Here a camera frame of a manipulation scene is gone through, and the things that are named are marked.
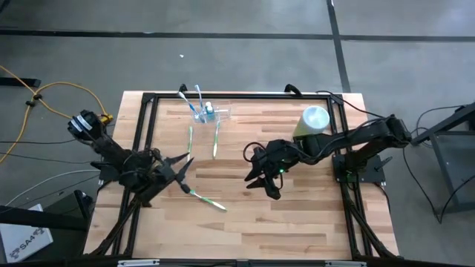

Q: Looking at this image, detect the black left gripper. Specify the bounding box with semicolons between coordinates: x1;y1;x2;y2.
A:
139;152;194;203

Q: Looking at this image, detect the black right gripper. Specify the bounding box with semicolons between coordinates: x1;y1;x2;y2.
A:
244;139;304;201

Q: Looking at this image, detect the green white toothbrush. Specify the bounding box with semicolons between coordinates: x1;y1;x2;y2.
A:
189;189;228;212
212;120;223;160
186;125;194;162

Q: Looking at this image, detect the blue white toothbrush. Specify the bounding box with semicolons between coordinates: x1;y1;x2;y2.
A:
177;91;199;123
194;84;206;122

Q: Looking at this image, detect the clear acrylic organizer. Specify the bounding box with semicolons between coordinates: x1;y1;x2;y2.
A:
191;105;233;125

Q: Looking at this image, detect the green disinfecting wipes canister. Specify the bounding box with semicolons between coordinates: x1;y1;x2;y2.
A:
292;105;331;139

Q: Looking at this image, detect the black stand leg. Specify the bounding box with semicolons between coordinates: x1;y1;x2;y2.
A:
0;189;94;233

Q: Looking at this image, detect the white printed box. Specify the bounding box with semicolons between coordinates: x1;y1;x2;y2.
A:
0;202;54;263

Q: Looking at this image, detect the black floor bar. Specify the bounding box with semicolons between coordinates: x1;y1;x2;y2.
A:
0;76;42;88

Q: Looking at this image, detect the black side table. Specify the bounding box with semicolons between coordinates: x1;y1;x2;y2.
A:
409;102;475;216

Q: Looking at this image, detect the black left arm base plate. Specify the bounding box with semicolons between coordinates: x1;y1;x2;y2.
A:
90;159;149;183

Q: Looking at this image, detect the black aluminium table frame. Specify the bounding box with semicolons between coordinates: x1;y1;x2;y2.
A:
83;91;400;260

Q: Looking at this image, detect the silver metal bracket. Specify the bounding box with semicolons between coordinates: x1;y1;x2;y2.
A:
117;259;160;267
325;260;367;267

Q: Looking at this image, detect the grey floor cable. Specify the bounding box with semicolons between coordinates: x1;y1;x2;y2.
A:
5;169;102;207

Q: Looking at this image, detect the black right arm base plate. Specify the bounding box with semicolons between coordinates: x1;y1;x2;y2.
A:
331;153;387;185

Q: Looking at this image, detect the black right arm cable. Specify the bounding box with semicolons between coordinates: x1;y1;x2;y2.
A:
315;90;372;120

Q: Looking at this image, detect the thin black floor cable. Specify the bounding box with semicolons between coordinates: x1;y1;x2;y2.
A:
0;139;77;145

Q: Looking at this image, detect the yellow extension cable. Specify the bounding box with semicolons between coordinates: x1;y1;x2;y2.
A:
0;65;114;166

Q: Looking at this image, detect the looped black floor cable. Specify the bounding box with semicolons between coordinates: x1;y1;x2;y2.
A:
402;105;475;225

